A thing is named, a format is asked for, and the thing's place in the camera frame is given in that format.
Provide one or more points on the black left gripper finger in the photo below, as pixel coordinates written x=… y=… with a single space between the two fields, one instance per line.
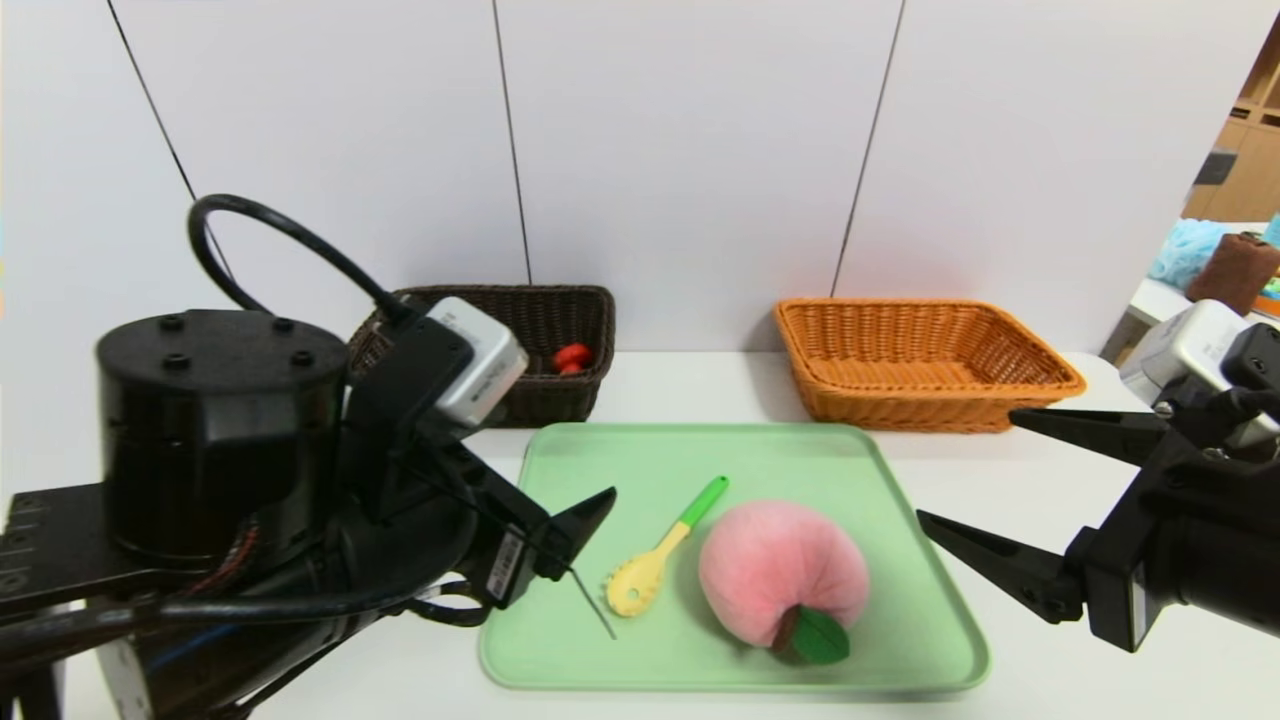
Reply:
x=575 y=525

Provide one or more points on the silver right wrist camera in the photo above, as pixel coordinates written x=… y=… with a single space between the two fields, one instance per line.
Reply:
x=1180 y=350

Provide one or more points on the pink plush peach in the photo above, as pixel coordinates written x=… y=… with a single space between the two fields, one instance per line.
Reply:
x=770 y=570

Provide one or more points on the light blue cloth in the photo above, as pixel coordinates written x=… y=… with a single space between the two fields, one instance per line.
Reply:
x=1185 y=250

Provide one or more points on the red rubber duck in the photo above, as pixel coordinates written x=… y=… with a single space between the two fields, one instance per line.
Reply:
x=572 y=356

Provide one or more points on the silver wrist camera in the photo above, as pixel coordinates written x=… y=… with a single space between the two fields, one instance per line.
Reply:
x=1180 y=350
x=480 y=360

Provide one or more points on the brown rolled towel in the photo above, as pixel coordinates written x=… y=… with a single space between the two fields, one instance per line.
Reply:
x=1235 y=270

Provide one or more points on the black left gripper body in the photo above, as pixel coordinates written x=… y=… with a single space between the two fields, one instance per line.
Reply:
x=220 y=440

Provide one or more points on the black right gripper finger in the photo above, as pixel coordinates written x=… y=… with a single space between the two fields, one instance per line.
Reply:
x=1010 y=570
x=1090 y=430

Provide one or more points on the colourful box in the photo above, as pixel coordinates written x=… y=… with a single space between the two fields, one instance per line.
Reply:
x=1270 y=298

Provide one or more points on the white side table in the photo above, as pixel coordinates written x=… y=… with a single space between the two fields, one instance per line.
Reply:
x=1155 y=300

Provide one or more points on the wooden shelf unit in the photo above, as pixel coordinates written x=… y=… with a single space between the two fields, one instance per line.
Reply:
x=1250 y=170

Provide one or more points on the dark grey box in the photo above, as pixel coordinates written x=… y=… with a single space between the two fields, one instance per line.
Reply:
x=1213 y=168

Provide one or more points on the orange wicker basket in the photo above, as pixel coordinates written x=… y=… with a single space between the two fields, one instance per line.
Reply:
x=900 y=405

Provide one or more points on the teal object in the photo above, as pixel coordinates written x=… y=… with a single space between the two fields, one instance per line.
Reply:
x=1273 y=232

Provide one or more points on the dark brown wicker basket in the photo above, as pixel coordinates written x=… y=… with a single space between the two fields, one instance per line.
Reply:
x=560 y=310

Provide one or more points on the light green plastic tray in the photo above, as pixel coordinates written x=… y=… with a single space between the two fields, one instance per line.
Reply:
x=650 y=450

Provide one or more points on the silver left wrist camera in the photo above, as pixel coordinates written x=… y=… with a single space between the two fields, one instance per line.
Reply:
x=480 y=360

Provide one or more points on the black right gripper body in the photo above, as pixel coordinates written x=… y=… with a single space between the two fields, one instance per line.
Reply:
x=1118 y=580

